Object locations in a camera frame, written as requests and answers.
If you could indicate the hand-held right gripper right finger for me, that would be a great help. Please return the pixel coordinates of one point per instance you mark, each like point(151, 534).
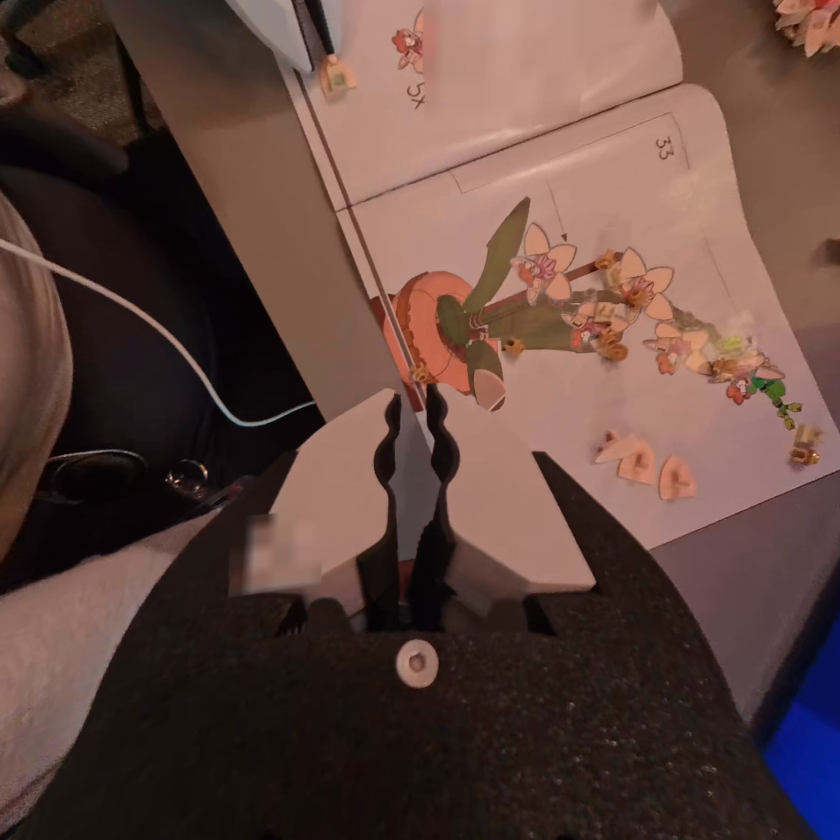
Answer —
point(505, 512)

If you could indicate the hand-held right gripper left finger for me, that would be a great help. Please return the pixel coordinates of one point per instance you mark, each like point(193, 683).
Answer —
point(341, 472)

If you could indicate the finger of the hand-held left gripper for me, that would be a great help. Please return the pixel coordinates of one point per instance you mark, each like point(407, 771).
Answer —
point(275, 26)
point(333, 26)

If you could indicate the pink petal brick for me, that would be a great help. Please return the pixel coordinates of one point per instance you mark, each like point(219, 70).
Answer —
point(617, 449)
point(678, 477)
point(640, 467)
point(327, 71)

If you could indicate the person's right forearm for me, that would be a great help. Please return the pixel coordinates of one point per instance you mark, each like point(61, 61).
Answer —
point(65, 623)

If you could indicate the toy brick instruction booklet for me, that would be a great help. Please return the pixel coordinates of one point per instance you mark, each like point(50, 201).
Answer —
point(590, 164)

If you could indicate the person's torso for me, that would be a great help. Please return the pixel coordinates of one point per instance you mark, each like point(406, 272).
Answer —
point(26, 394)

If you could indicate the blue plastic bin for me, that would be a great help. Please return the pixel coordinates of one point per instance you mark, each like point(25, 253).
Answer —
point(814, 754)

